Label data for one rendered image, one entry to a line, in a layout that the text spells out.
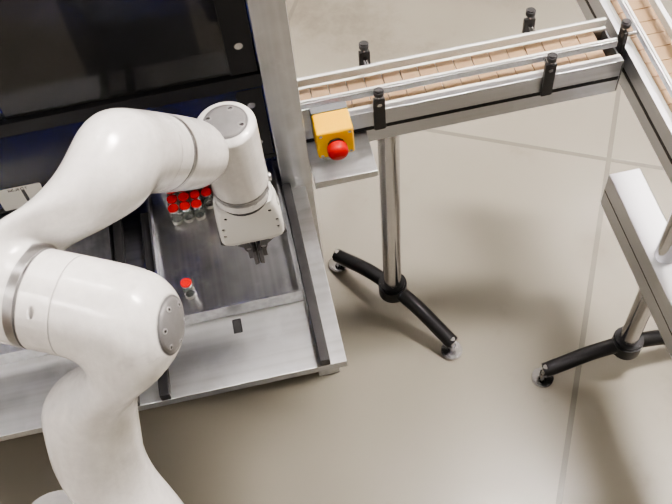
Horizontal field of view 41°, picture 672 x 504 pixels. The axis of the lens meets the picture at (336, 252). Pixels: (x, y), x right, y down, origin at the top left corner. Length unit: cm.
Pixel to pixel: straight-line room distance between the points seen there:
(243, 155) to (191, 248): 57
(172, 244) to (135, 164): 90
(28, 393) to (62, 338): 85
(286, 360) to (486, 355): 108
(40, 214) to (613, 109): 251
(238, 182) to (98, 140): 40
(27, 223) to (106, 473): 28
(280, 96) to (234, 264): 34
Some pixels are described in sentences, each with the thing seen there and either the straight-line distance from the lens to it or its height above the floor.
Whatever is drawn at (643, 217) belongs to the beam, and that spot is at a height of 55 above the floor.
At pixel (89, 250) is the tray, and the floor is 88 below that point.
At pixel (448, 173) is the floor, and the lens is 295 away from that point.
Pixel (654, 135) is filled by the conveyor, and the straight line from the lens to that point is 196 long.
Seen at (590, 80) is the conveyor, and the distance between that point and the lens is 201.
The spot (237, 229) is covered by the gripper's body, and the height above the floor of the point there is 120.
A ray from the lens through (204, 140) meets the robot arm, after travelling 106.
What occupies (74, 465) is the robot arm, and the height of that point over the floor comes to 144.
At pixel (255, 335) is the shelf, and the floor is 88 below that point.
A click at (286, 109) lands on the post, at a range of 165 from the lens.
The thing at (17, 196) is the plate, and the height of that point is 102.
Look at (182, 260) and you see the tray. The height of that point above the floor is 88.
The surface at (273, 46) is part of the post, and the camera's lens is 154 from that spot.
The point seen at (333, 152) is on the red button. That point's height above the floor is 101.
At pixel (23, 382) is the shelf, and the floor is 88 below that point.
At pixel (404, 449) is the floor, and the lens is 249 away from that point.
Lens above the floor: 233
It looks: 57 degrees down
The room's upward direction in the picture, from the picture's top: 7 degrees counter-clockwise
